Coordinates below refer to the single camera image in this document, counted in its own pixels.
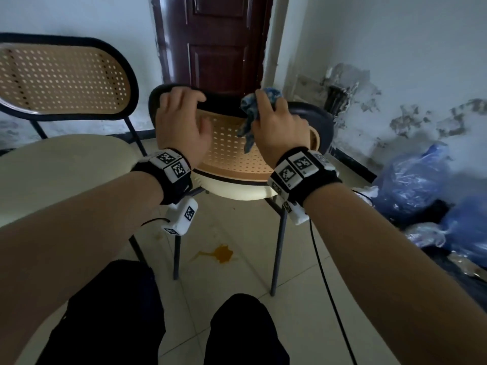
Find person's left hand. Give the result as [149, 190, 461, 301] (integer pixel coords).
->
[155, 87, 214, 166]

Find clear plastic bag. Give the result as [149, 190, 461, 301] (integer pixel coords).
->
[404, 222, 448, 249]

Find black right wristband with markers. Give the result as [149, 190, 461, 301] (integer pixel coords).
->
[267, 147, 343, 209]

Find person's right forearm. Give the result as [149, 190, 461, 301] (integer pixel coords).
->
[304, 184, 487, 365]

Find person's left forearm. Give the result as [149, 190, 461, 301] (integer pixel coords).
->
[0, 170, 164, 365]

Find white wrist tracker box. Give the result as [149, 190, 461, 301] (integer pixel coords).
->
[161, 197, 199, 236]
[281, 201, 311, 226]

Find black left wristband with markers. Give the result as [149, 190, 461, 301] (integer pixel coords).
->
[131, 149, 194, 206]

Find blue plastic bag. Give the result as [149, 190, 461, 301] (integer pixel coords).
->
[371, 142, 451, 221]
[441, 197, 487, 267]

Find person's dark trousers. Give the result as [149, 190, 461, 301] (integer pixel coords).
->
[36, 259, 290, 365]

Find black plastic bag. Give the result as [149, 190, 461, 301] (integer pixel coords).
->
[395, 199, 487, 312]

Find cream seat cane back chair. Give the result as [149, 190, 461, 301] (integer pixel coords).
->
[0, 32, 149, 270]
[148, 83, 335, 297]

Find white vertical pipe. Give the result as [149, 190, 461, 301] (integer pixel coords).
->
[262, 0, 290, 90]

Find white left wrist tracker box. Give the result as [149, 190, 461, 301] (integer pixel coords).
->
[161, 197, 199, 236]

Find black wristband with markers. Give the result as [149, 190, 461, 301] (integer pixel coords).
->
[267, 147, 343, 209]
[131, 149, 194, 206]

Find dark red wooden door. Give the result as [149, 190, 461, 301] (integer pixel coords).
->
[150, 0, 274, 97]

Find person's right hand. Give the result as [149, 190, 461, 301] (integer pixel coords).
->
[249, 89, 311, 170]

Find tan cardboard piece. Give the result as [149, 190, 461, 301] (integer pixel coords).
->
[448, 252, 487, 282]

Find blue patterned cleaning cloth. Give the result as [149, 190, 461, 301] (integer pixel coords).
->
[236, 86, 284, 155]

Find white right wrist tracker box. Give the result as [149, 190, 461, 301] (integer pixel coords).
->
[281, 201, 311, 226]

